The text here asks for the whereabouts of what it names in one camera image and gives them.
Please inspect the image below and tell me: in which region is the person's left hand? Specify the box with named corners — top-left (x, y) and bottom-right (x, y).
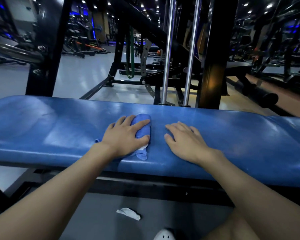
top-left (95, 115), bottom-right (151, 159)

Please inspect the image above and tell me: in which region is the person's right hand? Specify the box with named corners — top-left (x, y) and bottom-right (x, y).
top-left (164, 121), bottom-right (223, 167)

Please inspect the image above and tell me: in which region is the blue microfibre cloth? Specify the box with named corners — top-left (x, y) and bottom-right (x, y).
top-left (95, 113), bottom-right (152, 161)

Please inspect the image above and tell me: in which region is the blue bench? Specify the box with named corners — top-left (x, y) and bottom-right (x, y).
top-left (0, 95), bottom-right (300, 213)

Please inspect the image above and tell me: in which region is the person's right forearm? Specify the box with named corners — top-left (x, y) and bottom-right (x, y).
top-left (202, 150), bottom-right (300, 240)

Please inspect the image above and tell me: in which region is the person's left forearm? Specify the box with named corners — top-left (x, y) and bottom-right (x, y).
top-left (0, 143), bottom-right (115, 240)

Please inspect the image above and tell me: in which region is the black workout bench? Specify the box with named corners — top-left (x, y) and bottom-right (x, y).
top-left (225, 61), bottom-right (253, 97)

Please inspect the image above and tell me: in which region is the person's white shoe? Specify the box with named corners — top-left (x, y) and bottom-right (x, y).
top-left (153, 228), bottom-right (177, 240)

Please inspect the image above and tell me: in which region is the person's leg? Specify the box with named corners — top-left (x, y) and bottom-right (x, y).
top-left (205, 210), bottom-right (260, 240)

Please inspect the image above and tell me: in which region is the black incline bench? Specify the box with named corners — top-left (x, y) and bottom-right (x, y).
top-left (62, 35), bottom-right (95, 59)

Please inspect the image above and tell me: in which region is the white crumpled paper scrap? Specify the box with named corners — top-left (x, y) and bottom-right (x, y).
top-left (116, 208), bottom-right (141, 221)

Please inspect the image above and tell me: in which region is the grey perforated adjustment plate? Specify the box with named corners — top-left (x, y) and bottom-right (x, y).
top-left (141, 40), bottom-right (175, 106)

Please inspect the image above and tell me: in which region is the black roller pad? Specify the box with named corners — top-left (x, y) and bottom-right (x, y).
top-left (234, 81), bottom-right (279, 109)

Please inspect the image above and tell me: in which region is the green resistance band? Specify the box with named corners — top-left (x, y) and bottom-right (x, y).
top-left (126, 26), bottom-right (135, 79)

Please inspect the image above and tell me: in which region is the chrome guide rod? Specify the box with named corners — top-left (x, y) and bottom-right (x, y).
top-left (159, 0), bottom-right (177, 106)
top-left (179, 0), bottom-right (203, 107)

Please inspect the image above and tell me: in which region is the black machine upright column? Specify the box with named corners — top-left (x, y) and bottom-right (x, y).
top-left (196, 0), bottom-right (239, 110)

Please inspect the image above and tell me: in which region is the black gym machine frame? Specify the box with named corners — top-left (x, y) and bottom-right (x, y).
top-left (79, 0), bottom-right (203, 105)
top-left (25, 0), bottom-right (73, 97)

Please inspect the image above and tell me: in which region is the black framed wall mirror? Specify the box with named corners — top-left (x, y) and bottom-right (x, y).
top-left (230, 0), bottom-right (300, 98)

